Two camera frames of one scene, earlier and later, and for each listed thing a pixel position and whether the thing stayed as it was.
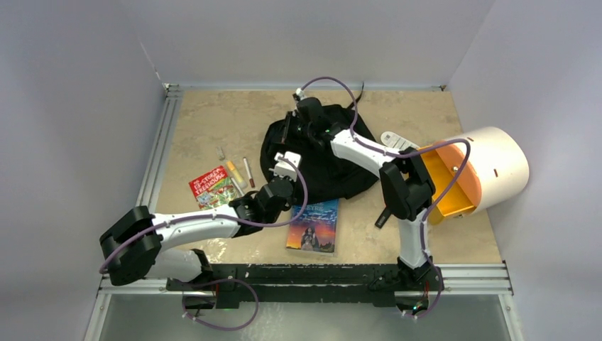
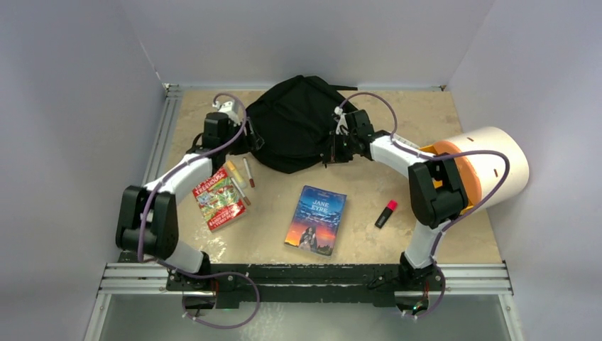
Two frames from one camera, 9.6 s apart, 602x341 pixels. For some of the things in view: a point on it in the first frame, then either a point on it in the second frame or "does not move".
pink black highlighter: x=382 y=219 does not move
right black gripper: x=287 y=138 -> x=334 y=155
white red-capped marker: x=248 y=171 does not move
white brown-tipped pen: x=237 y=186 does not move
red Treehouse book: x=214 y=189 does not move
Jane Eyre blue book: x=315 y=230 does not move
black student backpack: x=326 y=173 -> x=293 y=121
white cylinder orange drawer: x=495 y=177 does not move
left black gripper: x=289 y=180 -> x=250 y=141
